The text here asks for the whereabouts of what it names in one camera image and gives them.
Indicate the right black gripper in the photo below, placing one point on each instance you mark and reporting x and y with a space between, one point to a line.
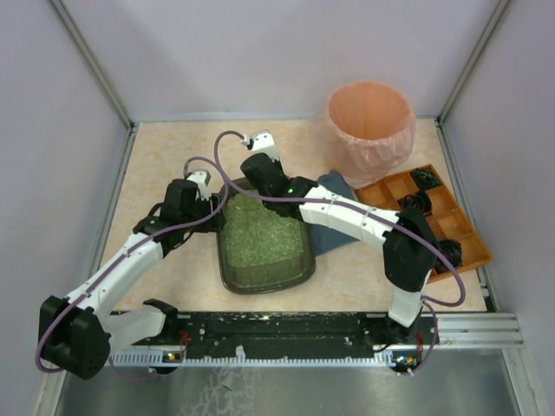
258 168

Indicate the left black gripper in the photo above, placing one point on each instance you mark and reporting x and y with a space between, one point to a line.
215 212

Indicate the dark grey litter box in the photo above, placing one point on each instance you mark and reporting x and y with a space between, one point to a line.
260 251

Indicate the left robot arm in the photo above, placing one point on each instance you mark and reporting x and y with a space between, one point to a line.
79 332

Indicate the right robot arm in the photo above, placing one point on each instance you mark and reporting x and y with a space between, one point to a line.
409 248

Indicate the bin with pink bag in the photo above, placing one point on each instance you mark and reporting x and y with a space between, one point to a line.
365 130

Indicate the orange compartment tray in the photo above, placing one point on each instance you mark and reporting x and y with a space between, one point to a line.
423 188

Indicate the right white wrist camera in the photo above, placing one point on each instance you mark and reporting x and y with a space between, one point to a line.
261 142

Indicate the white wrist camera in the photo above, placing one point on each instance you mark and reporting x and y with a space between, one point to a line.
201 178
261 142

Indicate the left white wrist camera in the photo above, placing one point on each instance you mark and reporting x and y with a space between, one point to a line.
201 178

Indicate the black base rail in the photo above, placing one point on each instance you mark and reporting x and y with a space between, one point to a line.
264 339

